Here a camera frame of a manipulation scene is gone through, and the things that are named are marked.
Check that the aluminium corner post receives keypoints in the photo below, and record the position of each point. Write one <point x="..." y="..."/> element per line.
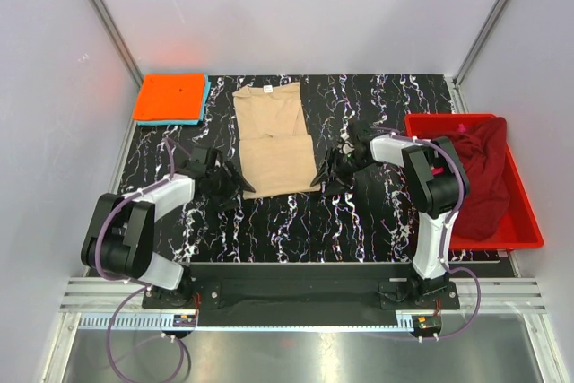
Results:
<point x="492" y="19"/>
<point x="118" y="41"/>

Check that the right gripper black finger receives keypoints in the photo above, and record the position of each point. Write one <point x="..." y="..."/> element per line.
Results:
<point x="337" y="184"/>
<point x="326" y="170"/>

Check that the black marble-pattern mat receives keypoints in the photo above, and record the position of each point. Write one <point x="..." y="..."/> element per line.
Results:
<point x="373" y="222"/>

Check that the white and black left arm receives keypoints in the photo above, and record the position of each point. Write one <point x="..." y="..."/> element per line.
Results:
<point x="119" y="243"/>

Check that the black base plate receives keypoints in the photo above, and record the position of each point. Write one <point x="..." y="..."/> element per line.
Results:
<point x="390" y="286"/>

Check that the controller board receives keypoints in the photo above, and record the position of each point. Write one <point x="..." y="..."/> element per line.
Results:
<point x="185" y="320"/>
<point x="431" y="323"/>

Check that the beige t-shirt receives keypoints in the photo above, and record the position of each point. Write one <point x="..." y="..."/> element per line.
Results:
<point x="276" y="152"/>

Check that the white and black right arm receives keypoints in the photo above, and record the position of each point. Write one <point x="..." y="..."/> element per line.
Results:
<point x="436" y="182"/>

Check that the pink garment in bin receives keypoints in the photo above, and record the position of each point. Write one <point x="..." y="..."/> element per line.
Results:
<point x="459" y="127"/>

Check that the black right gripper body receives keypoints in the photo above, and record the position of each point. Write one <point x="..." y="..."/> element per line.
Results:
<point x="338" y="169"/>

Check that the right controller board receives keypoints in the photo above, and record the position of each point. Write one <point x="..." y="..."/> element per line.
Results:
<point x="431" y="323"/>

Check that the right aluminium corner post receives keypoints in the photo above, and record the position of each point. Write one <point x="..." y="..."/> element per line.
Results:
<point x="492" y="19"/>

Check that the dark red t-shirt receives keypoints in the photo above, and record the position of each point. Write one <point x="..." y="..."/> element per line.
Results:
<point x="482" y="150"/>

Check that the folded teal t-shirt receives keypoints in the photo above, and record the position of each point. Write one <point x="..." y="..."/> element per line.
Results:
<point x="202" y="105"/>

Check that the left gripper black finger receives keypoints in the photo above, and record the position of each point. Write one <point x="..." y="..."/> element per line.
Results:
<point x="237" y="178"/>
<point x="226" y="199"/>

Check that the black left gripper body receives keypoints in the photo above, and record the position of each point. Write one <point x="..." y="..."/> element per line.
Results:
<point x="222" y="181"/>

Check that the left aluminium corner post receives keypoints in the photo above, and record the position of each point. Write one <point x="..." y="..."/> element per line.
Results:
<point x="118" y="41"/>

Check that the folded orange t-shirt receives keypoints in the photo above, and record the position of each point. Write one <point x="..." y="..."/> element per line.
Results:
<point x="169" y="97"/>

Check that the left controller board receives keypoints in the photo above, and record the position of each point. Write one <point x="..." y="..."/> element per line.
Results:
<point x="185" y="320"/>

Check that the red plastic bin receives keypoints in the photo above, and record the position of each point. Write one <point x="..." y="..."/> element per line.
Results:
<point x="518" y="228"/>

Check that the aluminium frame rail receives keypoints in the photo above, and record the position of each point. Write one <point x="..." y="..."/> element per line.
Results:
<point x="101" y="304"/>

